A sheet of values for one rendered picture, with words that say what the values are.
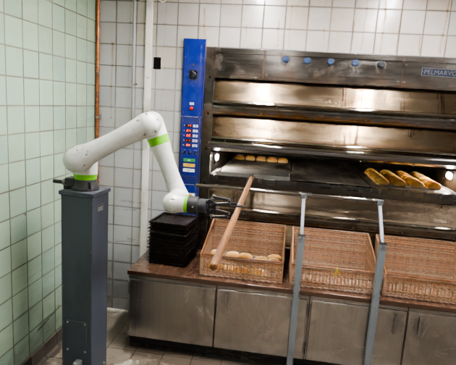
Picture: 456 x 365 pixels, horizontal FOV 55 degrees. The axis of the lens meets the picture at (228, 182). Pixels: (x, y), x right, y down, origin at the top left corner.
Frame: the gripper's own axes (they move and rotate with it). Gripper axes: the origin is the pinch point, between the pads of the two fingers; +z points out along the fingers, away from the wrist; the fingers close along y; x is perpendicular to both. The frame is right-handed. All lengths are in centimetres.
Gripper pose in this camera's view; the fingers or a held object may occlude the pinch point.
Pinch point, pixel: (237, 209)
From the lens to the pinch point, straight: 231.5
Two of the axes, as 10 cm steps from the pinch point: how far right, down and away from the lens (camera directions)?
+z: 9.9, 0.9, -1.3
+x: -1.4, 1.7, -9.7
